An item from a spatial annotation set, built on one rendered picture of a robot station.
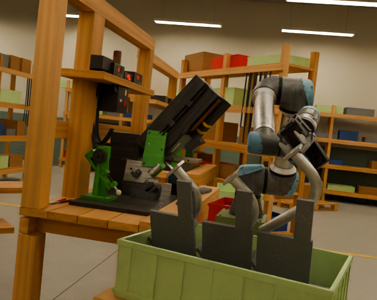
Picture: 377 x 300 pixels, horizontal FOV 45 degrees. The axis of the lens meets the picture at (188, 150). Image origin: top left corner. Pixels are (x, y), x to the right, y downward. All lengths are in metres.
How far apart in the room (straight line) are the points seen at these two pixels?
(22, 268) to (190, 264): 1.10
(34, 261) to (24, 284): 0.11
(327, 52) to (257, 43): 1.69
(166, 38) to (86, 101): 9.55
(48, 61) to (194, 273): 1.21
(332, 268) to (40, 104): 1.36
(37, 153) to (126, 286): 0.91
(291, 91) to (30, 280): 1.39
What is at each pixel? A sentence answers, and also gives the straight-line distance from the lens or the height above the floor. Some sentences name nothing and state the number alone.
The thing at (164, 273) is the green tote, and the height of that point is 0.90.
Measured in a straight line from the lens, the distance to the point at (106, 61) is 2.45.
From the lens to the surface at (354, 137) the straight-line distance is 11.01.
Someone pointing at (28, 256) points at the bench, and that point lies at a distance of 2.19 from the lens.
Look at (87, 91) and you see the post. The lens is 2.43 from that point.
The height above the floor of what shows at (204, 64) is 2.21.
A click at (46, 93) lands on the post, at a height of 1.39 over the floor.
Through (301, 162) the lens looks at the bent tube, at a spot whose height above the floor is 1.25.
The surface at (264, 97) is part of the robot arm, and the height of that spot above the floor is 1.45.
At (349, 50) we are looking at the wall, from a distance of 11.72.
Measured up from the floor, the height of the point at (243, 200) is 1.12.
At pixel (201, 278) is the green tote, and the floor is 0.91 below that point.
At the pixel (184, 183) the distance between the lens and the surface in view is 1.32.
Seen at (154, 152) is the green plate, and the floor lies 1.15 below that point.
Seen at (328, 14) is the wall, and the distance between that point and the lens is 11.84.
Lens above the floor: 1.30
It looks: 3 degrees down
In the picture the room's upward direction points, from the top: 6 degrees clockwise
